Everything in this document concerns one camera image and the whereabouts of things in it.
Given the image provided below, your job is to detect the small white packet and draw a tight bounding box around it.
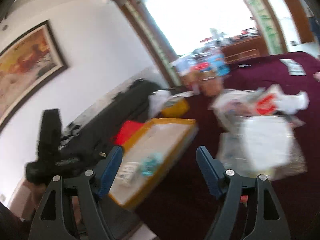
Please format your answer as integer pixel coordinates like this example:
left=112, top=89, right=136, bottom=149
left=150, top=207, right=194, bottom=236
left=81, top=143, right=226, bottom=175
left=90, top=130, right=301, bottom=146
left=116, top=162, right=139, bottom=186

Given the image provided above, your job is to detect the cartoon print pencil pouch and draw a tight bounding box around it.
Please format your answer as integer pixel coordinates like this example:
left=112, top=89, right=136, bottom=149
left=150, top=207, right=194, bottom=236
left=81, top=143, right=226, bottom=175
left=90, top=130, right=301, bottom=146
left=208, top=88, right=265, bottom=118

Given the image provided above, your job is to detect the red white labelled pouch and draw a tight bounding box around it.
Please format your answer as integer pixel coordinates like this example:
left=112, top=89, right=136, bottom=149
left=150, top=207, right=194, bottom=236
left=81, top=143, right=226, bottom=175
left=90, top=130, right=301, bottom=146
left=254, top=84, right=283, bottom=115

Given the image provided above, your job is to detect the white fluffy towel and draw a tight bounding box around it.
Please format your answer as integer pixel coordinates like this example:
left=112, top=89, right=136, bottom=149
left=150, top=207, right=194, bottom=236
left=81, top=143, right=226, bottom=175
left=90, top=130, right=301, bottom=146
left=275, top=91, right=310, bottom=115

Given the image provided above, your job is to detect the person left hand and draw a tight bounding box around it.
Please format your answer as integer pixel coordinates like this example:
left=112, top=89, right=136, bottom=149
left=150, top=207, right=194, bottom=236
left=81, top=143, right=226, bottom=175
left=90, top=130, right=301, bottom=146
left=24, top=180, right=82, bottom=225

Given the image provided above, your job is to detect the black bag on chair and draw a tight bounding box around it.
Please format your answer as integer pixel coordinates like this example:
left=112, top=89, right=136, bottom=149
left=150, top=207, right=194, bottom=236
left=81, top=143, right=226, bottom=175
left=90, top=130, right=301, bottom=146
left=61, top=79, right=161, bottom=154

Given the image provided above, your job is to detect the yellow taped cardboard tray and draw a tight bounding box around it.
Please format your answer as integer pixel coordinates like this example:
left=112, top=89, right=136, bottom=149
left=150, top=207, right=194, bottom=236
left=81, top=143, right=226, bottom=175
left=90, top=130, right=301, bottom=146
left=108, top=118, right=199, bottom=210

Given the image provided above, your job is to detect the red packet beside tray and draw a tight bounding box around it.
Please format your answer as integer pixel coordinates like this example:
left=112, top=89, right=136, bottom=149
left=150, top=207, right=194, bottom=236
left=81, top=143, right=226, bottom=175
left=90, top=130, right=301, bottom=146
left=112, top=120, right=144, bottom=145

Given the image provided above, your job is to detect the yellow tape roll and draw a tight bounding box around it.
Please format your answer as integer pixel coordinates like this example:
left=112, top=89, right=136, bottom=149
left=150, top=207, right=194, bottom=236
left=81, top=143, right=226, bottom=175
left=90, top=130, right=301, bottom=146
left=161, top=97, right=190, bottom=118

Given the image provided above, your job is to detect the white plastic bag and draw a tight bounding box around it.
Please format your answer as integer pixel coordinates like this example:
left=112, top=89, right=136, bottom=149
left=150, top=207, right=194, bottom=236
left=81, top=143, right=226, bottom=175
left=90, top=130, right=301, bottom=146
left=148, top=90, right=171, bottom=119

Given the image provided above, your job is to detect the clear snack jar red lid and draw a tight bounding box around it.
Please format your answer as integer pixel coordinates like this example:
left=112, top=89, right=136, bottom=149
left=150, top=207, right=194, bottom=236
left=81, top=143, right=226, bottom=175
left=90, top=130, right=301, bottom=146
left=194, top=62, right=223, bottom=97

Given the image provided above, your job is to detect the red white carton box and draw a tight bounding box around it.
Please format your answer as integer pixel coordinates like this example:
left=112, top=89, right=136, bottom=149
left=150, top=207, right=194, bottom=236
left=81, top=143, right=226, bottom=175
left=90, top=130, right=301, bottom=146
left=179, top=67, right=200, bottom=95

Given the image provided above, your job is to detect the framed horse painting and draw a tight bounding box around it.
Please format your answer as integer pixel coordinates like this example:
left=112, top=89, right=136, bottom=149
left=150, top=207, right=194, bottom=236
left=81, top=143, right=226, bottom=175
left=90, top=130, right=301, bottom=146
left=1, top=20, right=68, bottom=129

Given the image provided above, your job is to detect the wooden sideboard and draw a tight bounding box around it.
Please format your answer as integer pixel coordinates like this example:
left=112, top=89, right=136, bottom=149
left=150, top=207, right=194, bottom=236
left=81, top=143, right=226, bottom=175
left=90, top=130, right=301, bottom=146
left=221, top=35, right=269, bottom=64

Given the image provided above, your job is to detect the paper leaflet on table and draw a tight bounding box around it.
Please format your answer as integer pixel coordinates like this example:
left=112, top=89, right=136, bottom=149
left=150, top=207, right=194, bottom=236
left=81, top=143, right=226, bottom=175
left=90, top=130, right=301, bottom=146
left=280, top=59, right=306, bottom=76

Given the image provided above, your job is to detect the pink fluffy puff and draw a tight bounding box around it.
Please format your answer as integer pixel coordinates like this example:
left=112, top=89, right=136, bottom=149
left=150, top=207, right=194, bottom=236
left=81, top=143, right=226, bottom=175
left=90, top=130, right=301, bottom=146
left=313, top=72, right=320, bottom=82

